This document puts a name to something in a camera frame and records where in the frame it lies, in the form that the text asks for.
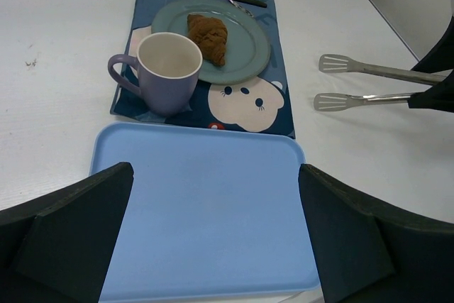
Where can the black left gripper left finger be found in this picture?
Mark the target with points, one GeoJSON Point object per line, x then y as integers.
{"type": "Point", "coordinates": [58, 247]}

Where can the dark blue bear placemat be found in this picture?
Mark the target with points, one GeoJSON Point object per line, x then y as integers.
{"type": "Point", "coordinates": [261, 105]}

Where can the lavender ceramic mug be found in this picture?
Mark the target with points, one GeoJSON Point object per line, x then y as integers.
{"type": "Point", "coordinates": [168, 66]}

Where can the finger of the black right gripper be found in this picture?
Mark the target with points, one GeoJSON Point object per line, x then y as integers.
{"type": "Point", "coordinates": [439, 97]}
{"type": "Point", "coordinates": [440, 57]}

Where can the teal green ceramic plate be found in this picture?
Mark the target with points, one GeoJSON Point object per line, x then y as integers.
{"type": "Point", "coordinates": [247, 48]}

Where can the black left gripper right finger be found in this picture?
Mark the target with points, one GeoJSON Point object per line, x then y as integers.
{"type": "Point", "coordinates": [367, 250]}

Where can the light blue plastic tray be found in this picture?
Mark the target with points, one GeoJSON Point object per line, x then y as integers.
{"type": "Point", "coordinates": [211, 213]}

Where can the silver metal tongs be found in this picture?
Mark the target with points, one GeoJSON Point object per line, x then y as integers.
{"type": "Point", "coordinates": [332, 63]}

